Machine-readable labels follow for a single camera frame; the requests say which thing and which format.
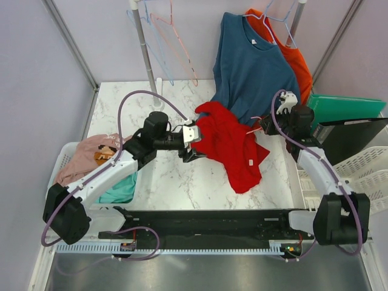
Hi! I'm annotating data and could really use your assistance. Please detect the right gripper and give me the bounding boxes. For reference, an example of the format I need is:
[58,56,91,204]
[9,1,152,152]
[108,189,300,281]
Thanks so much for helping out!
[258,107,293,139]

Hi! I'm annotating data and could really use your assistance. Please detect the pink wire hanger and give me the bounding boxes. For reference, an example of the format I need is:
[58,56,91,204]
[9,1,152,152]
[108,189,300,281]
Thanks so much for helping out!
[246,116,264,135]
[150,1,199,87]

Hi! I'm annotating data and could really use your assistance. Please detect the red t shirt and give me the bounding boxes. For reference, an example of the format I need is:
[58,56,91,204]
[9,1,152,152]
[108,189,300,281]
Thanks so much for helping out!
[192,101,270,194]

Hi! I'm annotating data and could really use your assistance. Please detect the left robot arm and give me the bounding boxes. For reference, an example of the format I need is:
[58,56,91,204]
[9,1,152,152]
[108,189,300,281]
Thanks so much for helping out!
[42,112,201,245]

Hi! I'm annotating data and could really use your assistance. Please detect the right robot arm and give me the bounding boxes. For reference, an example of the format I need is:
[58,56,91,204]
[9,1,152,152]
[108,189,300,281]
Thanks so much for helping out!
[261,104,370,247]

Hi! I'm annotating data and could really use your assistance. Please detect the blue t shirt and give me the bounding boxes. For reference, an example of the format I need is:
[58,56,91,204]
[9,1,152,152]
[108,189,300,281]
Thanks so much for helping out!
[212,12,301,126]

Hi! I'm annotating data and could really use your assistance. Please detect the mint green t shirt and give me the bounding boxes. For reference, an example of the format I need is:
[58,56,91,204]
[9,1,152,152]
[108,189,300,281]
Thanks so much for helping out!
[96,173,138,204]

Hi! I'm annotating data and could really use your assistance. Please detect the orange t shirt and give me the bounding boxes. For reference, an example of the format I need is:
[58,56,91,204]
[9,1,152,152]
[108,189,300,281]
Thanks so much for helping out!
[245,8,313,105]

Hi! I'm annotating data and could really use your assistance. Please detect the pink printed t shirt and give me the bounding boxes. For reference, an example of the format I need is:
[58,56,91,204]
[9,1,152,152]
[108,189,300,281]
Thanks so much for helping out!
[53,133,120,186]

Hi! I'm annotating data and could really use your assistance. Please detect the blue hanger holding shirts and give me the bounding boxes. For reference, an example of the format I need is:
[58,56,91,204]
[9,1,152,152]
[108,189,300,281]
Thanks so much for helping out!
[254,1,304,49]

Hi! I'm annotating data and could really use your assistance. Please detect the green binder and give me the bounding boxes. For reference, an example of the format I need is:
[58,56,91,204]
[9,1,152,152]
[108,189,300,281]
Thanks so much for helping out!
[307,94,386,124]

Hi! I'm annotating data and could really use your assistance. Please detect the black binder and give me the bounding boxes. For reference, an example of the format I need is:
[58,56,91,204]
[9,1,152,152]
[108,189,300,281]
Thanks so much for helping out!
[313,118,387,166]

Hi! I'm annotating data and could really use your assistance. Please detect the white slotted tray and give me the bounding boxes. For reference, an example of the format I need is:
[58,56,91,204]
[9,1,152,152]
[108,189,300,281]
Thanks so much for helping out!
[292,146,387,215]

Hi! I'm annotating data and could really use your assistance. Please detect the white plastic laundry basket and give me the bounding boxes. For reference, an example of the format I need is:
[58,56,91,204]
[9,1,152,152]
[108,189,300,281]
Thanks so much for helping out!
[48,142,129,206]

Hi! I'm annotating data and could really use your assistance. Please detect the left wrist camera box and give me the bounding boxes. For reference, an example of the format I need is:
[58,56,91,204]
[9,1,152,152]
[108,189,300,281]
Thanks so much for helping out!
[182,125,201,147]

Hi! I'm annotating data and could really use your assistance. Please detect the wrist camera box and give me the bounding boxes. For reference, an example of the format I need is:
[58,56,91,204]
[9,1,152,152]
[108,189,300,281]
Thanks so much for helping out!
[276,91,298,115]
[182,125,201,147]

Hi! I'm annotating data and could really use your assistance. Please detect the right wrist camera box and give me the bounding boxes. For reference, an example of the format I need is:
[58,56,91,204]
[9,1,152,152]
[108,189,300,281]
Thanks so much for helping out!
[276,91,298,115]

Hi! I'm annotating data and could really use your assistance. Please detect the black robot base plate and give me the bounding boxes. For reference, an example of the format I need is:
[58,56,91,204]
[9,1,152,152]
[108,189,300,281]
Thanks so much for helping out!
[98,206,316,251]

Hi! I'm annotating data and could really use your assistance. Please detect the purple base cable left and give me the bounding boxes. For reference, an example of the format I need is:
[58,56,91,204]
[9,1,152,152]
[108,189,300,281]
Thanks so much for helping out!
[53,226,161,276]

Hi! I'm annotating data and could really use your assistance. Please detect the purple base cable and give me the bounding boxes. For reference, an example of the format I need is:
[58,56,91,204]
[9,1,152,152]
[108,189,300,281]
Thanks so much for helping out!
[53,226,161,276]
[278,236,319,263]

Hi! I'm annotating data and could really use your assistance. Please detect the light blue wire hanger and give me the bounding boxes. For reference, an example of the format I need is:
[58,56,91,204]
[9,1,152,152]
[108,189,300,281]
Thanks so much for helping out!
[126,1,175,85]

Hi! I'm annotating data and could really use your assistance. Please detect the white cable duct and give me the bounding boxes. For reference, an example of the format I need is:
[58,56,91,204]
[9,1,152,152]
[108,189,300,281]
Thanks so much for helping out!
[55,239,286,255]

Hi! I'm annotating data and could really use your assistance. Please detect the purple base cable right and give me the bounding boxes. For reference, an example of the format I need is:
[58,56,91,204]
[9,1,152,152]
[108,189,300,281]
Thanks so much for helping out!
[278,236,319,263]

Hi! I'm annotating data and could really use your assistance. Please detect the aluminium frame post right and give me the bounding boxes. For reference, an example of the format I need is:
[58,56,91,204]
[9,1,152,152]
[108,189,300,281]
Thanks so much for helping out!
[312,0,364,85]

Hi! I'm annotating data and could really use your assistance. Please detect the aluminium frame post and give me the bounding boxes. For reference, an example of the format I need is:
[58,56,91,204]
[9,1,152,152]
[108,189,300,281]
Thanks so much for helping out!
[42,0,99,92]
[312,0,364,85]

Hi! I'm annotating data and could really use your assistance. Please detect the aluminium frame post left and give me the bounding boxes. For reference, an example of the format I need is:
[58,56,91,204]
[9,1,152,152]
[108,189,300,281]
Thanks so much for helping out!
[42,0,99,92]

